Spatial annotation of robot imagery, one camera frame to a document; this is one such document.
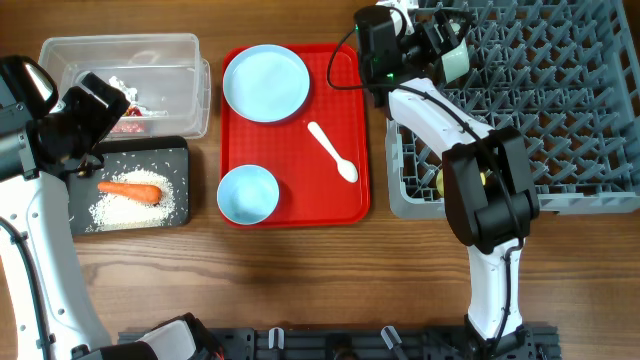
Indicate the white plastic spoon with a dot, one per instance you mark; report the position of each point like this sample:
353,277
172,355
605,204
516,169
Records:
346,169

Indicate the red snack wrapper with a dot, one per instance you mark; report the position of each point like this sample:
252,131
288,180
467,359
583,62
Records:
130,126

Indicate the clear plastic waste bin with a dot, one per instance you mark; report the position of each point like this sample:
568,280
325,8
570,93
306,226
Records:
172,78

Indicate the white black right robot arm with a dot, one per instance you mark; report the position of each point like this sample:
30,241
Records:
489,194

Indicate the yellow plastic cup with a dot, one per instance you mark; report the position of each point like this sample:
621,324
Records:
440,182

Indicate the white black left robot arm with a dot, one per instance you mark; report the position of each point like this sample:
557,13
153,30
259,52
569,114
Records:
54,315

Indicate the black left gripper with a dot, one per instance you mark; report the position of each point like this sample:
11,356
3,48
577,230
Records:
100,118

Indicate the black waste tray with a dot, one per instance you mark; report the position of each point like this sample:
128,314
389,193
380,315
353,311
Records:
167,156

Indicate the light blue round plate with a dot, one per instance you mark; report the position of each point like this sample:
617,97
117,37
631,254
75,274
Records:
266,83

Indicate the red plastic tray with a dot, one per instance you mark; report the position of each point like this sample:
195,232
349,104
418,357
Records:
312,193

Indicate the white tissue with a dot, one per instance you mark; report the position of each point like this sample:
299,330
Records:
129,92

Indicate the green bowl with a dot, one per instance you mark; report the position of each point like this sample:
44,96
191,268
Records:
455,63

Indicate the white rice pile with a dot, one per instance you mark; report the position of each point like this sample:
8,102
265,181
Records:
114,212

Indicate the orange carrot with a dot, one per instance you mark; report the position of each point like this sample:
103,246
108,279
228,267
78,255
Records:
148,194

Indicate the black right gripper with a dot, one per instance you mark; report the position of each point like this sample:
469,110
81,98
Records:
435,38

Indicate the light blue bowl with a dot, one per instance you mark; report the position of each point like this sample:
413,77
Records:
248,195

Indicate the brown food scrap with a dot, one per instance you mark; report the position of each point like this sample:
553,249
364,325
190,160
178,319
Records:
85,169

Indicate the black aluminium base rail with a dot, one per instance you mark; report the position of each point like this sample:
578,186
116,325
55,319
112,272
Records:
444,342

